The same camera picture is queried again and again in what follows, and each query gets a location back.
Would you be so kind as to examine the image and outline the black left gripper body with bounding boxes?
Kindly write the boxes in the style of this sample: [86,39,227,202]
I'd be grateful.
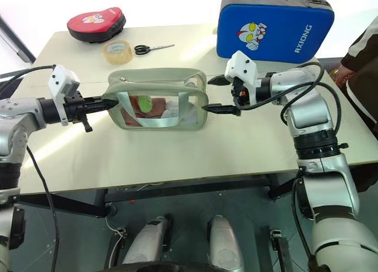
[63,90,94,133]

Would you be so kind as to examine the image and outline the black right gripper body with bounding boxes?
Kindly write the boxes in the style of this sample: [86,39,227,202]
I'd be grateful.
[231,77,252,111]

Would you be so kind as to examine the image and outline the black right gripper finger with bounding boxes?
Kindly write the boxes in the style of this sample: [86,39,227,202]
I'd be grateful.
[207,74,230,87]
[203,103,242,117]

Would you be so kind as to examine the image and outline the green clear zip pouch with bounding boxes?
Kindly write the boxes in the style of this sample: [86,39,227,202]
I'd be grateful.
[102,67,210,132]

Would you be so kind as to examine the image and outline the white item in pouch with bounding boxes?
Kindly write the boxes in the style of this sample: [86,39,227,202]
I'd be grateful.
[164,102,201,126]

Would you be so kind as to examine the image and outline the brown cloth item in pouch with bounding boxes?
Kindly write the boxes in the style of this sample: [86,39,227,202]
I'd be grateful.
[122,96,168,127]

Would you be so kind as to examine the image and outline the bystander bare hand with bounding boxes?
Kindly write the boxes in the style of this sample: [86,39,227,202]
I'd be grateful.
[338,64,355,86]

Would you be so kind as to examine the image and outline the clear packing tape roll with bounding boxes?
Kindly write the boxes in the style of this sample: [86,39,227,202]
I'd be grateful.
[103,40,133,66]

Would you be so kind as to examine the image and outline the blue RXIONG kick pad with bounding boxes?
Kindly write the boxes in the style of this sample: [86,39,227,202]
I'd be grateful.
[216,0,335,64]

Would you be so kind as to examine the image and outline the red black boxing pad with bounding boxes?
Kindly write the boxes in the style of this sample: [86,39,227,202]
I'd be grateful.
[66,6,127,45]

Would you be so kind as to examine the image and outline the person in brown jacket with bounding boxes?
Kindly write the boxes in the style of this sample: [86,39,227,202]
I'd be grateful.
[339,17,378,194]

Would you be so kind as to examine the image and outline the silver right robot leg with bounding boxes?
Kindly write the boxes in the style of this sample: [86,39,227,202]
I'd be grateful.
[206,215,246,272]

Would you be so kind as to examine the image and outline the silver robot leg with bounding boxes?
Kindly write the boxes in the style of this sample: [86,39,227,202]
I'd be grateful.
[122,214,174,266]
[206,215,246,272]

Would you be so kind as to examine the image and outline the silver left robot leg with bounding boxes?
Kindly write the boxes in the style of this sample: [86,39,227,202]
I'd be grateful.
[122,214,174,266]

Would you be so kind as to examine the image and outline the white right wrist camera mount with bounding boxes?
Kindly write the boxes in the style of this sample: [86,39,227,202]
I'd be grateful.
[224,50,261,103]

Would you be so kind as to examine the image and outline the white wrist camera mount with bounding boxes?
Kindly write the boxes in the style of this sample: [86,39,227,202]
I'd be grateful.
[224,50,261,103]
[48,64,81,127]

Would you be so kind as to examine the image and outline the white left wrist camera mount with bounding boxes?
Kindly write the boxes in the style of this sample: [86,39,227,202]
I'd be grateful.
[48,64,81,127]

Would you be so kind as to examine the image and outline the green plush keychain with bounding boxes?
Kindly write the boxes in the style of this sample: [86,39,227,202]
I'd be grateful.
[136,94,154,114]

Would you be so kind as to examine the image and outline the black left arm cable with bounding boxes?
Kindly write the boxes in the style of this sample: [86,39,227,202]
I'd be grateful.
[0,65,57,80]

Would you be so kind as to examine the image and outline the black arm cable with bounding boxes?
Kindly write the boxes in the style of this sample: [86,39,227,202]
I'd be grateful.
[0,65,57,80]
[236,61,343,140]

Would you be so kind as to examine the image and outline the black handled scissors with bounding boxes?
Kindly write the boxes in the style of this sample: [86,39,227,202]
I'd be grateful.
[133,43,176,55]

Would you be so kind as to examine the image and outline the dark window frame bar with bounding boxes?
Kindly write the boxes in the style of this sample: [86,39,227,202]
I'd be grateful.
[0,14,37,65]

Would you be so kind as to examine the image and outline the black metal table frame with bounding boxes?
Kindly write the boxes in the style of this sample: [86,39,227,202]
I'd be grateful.
[19,165,299,220]

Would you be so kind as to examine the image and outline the thin black hanging cable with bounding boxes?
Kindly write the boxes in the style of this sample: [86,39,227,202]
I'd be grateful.
[25,146,60,272]

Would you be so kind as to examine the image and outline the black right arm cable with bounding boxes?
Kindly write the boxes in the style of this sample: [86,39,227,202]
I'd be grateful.
[236,61,343,140]

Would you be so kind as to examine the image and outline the thin white wire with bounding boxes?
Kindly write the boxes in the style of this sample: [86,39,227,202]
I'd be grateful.
[105,218,125,268]

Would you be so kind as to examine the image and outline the black floor bracket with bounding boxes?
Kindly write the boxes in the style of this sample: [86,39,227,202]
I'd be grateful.
[269,228,298,272]
[107,226,129,269]

